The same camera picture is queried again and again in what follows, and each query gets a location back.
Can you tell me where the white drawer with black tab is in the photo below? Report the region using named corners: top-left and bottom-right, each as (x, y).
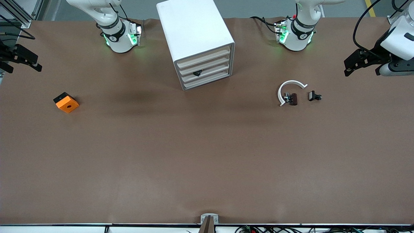
top-left (180, 60), bottom-right (233, 83)

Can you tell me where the white drawer cabinet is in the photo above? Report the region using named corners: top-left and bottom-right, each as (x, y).
top-left (156, 0), bottom-right (235, 91)

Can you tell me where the orange block with hole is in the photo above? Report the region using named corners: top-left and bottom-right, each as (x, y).
top-left (53, 92), bottom-right (80, 114)

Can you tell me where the brown and metal small component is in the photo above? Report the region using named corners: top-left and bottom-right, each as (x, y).
top-left (283, 92), bottom-right (298, 106)

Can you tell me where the white table edge profile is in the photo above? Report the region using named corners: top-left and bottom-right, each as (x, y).
top-left (0, 223), bottom-right (414, 233)

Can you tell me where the brown table cover sheet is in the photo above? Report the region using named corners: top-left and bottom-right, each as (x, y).
top-left (0, 17), bottom-right (414, 225)

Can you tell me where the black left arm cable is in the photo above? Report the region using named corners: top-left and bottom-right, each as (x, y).
top-left (353, 0), bottom-right (384, 52)

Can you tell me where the white curved plastic ring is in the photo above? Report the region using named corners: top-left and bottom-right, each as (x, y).
top-left (278, 80), bottom-right (308, 107)

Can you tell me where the black right base cable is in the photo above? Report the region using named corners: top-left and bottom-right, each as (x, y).
top-left (108, 3), bottom-right (130, 21)

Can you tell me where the black base cable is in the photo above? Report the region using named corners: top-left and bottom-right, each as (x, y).
top-left (108, 3), bottom-right (130, 21)
top-left (250, 16), bottom-right (282, 34)

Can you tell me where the black left base cable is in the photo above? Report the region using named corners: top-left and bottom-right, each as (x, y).
top-left (250, 16), bottom-right (282, 34)

